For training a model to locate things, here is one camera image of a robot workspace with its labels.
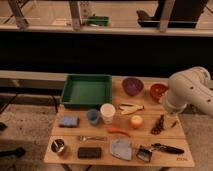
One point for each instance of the black eraser block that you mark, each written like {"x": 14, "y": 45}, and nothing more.
{"x": 89, "y": 152}

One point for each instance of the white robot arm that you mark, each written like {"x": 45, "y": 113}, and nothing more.
{"x": 189, "y": 87}

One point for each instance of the purple bowl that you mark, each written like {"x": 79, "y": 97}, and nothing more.
{"x": 132, "y": 86}

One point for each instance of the red bowl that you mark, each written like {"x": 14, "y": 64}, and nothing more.
{"x": 157, "y": 90}

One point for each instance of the white paper cup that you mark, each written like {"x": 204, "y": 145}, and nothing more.
{"x": 107, "y": 111}

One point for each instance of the green plastic tray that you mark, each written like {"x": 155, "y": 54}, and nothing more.
{"x": 86, "y": 91}

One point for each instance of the peeled banana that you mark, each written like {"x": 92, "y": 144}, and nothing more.
{"x": 130, "y": 108}

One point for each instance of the blue plastic cup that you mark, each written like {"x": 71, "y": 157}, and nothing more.
{"x": 93, "y": 116}

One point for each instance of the orange carrot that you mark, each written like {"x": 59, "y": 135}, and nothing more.
{"x": 118, "y": 130}

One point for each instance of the orange fruit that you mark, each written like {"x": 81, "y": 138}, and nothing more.
{"x": 136, "y": 121}

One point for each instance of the blue sponge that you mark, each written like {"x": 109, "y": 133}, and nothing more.
{"x": 69, "y": 121}

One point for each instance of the metal fork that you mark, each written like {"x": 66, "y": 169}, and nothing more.
{"x": 86, "y": 138}

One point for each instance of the grey folded cloth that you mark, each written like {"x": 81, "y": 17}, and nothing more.
{"x": 121, "y": 149}

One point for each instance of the dark grape bunch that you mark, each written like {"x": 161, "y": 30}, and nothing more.
{"x": 158, "y": 128}

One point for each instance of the green box on shelf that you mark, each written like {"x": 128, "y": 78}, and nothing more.
{"x": 96, "y": 20}

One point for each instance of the small steel cup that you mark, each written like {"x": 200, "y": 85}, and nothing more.
{"x": 58, "y": 146}

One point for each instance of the black machine in background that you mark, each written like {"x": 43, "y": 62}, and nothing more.
{"x": 185, "y": 14}

